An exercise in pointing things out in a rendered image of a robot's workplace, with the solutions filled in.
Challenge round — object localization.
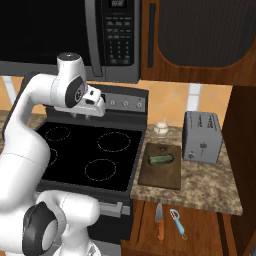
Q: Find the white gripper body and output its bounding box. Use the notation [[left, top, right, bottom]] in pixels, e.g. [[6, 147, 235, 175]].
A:
[[53, 97, 107, 119]]

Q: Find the green cucumber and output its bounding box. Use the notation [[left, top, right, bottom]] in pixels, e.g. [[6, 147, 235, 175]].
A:
[[147, 152, 176, 167]]

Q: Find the brown wooden cutting board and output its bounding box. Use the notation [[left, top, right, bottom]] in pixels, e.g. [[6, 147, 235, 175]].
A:
[[137, 142, 183, 191]]

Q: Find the black stove with hob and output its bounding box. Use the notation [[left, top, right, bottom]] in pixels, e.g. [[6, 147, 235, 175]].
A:
[[19, 71, 150, 256]]

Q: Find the white lidded jar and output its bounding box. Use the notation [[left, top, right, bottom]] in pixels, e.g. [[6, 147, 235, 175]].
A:
[[152, 118, 170, 139]]

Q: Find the black microwave oven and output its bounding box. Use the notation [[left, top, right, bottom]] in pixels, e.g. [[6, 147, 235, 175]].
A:
[[0, 0, 143, 85]]

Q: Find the grey toaster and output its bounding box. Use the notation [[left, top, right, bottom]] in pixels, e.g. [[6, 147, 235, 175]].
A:
[[182, 110, 224, 165]]

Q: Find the brown wooden cupboard door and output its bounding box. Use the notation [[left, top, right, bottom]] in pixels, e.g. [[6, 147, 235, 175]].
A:
[[140, 0, 256, 88]]

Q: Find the tall brown wooden cabinet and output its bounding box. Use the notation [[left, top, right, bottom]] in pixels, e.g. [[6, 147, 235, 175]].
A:
[[221, 84, 256, 256]]

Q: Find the open wooden drawer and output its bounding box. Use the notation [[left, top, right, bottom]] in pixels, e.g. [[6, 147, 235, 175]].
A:
[[120, 199, 240, 256]]

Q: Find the grey microwave door handle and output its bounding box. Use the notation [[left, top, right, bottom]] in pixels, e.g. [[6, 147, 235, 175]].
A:
[[84, 0, 105, 79]]

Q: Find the dark cupboard door handle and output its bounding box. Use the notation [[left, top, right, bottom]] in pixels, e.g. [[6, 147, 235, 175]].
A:
[[147, 2, 157, 69]]

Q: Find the grey oven door handle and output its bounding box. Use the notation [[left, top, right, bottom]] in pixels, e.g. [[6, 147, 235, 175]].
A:
[[98, 200, 124, 218]]

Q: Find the orange handled knife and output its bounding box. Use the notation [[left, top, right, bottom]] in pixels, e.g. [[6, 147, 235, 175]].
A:
[[154, 202, 166, 242]]

